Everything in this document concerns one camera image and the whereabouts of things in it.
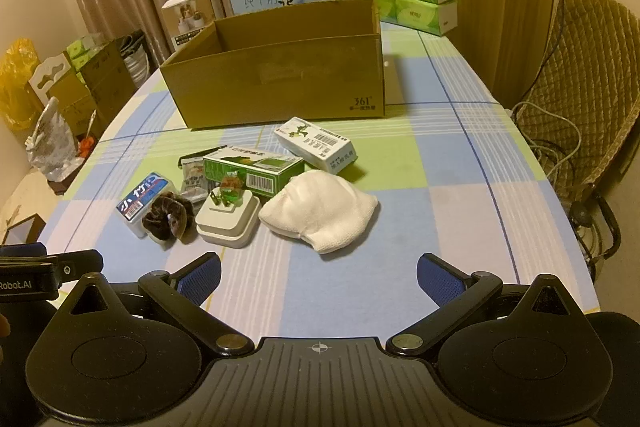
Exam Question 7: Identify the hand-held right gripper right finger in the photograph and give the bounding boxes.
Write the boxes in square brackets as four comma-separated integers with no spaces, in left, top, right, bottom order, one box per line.
[386,253,588,357]

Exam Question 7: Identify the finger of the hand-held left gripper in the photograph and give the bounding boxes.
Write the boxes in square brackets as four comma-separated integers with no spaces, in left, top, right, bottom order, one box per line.
[0,243,49,261]
[50,249,104,283]

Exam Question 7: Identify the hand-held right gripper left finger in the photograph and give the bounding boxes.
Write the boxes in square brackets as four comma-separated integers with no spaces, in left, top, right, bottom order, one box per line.
[56,253,256,358]

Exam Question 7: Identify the white plug adapter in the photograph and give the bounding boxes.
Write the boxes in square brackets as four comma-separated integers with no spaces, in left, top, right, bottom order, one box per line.
[195,188,262,249]

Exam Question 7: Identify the brown velvet scrunchie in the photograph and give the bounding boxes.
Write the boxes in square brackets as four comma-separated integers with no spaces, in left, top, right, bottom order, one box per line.
[142,192,200,245]

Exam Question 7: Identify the blue white plastic case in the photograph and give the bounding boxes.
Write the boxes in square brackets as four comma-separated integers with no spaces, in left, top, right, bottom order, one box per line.
[116,172,173,238]

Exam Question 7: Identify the green candy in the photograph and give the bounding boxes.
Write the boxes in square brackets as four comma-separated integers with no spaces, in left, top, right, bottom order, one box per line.
[221,174,244,204]

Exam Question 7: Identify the clear snack packet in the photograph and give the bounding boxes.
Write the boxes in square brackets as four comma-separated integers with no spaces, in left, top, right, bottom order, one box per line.
[178,156,208,204]

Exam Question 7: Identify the green medicine box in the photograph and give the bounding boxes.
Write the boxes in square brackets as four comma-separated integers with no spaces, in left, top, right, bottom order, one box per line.
[202,146,306,196]

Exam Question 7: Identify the black lighter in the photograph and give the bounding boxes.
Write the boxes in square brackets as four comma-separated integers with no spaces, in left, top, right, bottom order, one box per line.
[176,145,228,168]

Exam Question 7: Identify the white cloth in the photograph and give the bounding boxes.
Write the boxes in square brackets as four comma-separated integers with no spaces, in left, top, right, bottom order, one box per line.
[258,170,379,254]

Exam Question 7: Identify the white medicine box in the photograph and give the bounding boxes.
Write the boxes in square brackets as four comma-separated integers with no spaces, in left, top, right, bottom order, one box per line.
[273,117,361,172]

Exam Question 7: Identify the dark framed box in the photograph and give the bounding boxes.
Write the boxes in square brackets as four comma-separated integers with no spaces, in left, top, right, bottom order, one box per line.
[0,214,47,249]

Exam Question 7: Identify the dark wooden box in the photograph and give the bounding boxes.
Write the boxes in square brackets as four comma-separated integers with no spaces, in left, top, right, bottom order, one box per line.
[45,171,77,196]

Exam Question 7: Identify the checked tablecloth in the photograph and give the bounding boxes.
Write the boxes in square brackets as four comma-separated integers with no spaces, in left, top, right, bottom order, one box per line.
[37,19,601,343]

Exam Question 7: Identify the white plastic bag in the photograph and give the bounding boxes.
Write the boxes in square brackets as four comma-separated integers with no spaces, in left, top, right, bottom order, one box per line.
[26,97,83,180]

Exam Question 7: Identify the brown floor cardboard box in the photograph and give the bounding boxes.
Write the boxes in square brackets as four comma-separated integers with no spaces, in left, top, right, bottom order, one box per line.
[48,74,98,142]
[80,38,137,122]

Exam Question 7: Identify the yellow plastic bag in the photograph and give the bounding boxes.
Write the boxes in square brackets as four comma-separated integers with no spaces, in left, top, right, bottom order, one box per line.
[0,38,41,130]

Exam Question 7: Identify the black chair base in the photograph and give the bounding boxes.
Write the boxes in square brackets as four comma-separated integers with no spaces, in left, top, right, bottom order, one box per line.
[570,194,622,268]

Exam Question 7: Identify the white cardboard insert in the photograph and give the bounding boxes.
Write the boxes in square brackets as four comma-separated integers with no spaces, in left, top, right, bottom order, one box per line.
[28,53,73,108]

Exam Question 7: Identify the green tissue packs in box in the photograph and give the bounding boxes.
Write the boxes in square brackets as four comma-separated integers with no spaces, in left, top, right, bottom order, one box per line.
[67,36,99,72]

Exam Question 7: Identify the white ribbed container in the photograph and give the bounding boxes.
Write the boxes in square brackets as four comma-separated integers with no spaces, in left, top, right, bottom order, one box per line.
[120,32,149,88]

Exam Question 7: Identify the chair with quilted cover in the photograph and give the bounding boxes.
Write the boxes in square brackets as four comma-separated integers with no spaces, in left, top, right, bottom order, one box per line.
[512,0,640,202]

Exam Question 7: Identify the small white product box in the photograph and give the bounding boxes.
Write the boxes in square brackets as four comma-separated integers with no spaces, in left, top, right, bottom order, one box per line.
[161,0,227,52]

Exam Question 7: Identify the wooden door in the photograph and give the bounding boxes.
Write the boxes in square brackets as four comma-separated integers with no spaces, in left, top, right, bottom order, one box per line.
[405,0,558,108]

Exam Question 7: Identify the white cable bundle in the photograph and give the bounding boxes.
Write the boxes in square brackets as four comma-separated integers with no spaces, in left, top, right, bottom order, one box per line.
[515,101,587,188]

